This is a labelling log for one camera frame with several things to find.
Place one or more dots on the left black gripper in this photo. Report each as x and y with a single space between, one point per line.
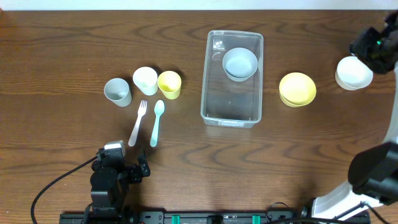
137 171

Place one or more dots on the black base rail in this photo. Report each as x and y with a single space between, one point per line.
183 218

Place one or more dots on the white plastic fork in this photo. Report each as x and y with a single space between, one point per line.
140 113

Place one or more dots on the clear plastic storage container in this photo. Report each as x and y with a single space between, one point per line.
225 102

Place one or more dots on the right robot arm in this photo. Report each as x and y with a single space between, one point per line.
372 175

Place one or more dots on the mint green plastic spoon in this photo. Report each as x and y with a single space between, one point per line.
159 109

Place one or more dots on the white plastic cup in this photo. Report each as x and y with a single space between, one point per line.
145 78

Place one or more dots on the yellow plastic bowl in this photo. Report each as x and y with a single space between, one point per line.
297 89

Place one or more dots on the white plastic bowl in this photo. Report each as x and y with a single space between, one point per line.
351 74

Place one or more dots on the grey plastic cup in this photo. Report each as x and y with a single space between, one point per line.
118 91

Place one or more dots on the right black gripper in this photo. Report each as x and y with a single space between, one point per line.
364 45

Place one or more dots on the grey plastic bowl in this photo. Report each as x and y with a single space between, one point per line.
240 64

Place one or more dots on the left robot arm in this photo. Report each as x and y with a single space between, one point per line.
111 180

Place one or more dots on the yellow plastic cup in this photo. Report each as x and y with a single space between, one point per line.
170 83

